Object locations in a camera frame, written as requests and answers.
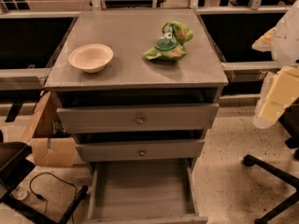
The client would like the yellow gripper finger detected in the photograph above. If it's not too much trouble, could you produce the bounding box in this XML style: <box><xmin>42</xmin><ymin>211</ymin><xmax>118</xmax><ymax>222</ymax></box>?
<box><xmin>258</xmin><ymin>66</ymin><xmax>299</xmax><ymax>122</ymax></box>
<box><xmin>251</xmin><ymin>27</ymin><xmax>276</xmax><ymax>52</ymax></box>

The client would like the green rice chip bag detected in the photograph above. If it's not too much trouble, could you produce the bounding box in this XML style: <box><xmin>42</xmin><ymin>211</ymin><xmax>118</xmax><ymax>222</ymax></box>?
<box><xmin>143</xmin><ymin>21</ymin><xmax>193</xmax><ymax>61</ymax></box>

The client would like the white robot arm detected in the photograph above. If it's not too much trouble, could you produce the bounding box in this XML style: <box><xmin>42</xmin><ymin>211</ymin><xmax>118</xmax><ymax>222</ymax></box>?
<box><xmin>252</xmin><ymin>1</ymin><xmax>299</xmax><ymax>128</ymax></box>

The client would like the grey top drawer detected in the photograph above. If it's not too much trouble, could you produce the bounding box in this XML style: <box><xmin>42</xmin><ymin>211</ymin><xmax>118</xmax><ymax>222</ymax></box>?
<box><xmin>57</xmin><ymin>104</ymin><xmax>219</xmax><ymax>133</ymax></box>

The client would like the grey drawer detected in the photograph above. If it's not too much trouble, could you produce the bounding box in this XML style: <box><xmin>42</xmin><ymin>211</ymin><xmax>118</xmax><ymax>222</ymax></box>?
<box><xmin>57</xmin><ymin>104</ymin><xmax>219</xmax><ymax>133</ymax></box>
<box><xmin>76</xmin><ymin>140</ymin><xmax>204</xmax><ymax>162</ymax></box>
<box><xmin>87</xmin><ymin>159</ymin><xmax>208</xmax><ymax>224</ymax></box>

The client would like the grey middle drawer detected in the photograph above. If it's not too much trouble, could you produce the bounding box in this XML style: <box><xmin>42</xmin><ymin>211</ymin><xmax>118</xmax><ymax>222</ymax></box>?
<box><xmin>76</xmin><ymin>140</ymin><xmax>204</xmax><ymax>162</ymax></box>

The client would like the grey drawer cabinet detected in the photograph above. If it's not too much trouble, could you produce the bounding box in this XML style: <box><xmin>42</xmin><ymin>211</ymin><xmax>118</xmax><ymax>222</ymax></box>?
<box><xmin>43</xmin><ymin>8</ymin><xmax>229</xmax><ymax>170</ymax></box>

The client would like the brass top drawer knob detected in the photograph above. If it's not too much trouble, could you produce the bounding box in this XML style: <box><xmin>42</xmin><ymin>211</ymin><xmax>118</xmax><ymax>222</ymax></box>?
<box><xmin>135</xmin><ymin>116</ymin><xmax>144</xmax><ymax>125</ymax></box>

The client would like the brass drawer knob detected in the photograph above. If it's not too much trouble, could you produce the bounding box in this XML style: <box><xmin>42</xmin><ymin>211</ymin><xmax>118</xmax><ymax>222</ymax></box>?
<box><xmin>138</xmin><ymin>149</ymin><xmax>146</xmax><ymax>157</ymax></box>
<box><xmin>135</xmin><ymin>116</ymin><xmax>144</xmax><ymax>125</ymax></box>

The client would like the brass middle drawer knob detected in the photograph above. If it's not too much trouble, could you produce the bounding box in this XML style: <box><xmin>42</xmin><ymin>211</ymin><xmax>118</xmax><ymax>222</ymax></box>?
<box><xmin>138</xmin><ymin>149</ymin><xmax>146</xmax><ymax>157</ymax></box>

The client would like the grey bottom drawer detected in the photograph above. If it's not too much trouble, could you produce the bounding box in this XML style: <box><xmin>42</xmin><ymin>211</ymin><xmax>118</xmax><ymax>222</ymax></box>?
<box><xmin>87</xmin><ymin>159</ymin><xmax>208</xmax><ymax>224</ymax></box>

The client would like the black office chair right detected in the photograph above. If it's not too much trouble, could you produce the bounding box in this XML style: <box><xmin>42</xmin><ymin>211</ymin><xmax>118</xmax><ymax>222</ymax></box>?
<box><xmin>243</xmin><ymin>101</ymin><xmax>299</xmax><ymax>224</ymax></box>

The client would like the black office chair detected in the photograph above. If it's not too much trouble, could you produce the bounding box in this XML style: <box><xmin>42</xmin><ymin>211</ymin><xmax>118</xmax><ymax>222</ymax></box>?
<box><xmin>243</xmin><ymin>101</ymin><xmax>299</xmax><ymax>224</ymax></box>
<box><xmin>0</xmin><ymin>131</ymin><xmax>88</xmax><ymax>224</ymax></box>

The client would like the cream white bowl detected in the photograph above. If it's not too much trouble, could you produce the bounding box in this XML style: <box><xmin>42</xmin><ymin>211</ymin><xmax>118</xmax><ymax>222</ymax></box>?
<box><xmin>68</xmin><ymin>44</ymin><xmax>114</xmax><ymax>73</ymax></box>

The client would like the brown cardboard box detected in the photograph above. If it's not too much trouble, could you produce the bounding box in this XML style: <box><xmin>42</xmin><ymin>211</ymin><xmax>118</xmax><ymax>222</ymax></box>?
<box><xmin>21</xmin><ymin>92</ymin><xmax>78</xmax><ymax>167</ymax></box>

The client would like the black office chair left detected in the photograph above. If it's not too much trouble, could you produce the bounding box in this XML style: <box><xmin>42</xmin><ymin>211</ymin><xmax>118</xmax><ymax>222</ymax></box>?
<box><xmin>0</xmin><ymin>131</ymin><xmax>88</xmax><ymax>224</ymax></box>

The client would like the black cable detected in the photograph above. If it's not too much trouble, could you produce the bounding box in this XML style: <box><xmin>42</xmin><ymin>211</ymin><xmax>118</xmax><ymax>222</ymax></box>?
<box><xmin>28</xmin><ymin>172</ymin><xmax>78</xmax><ymax>217</ymax></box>

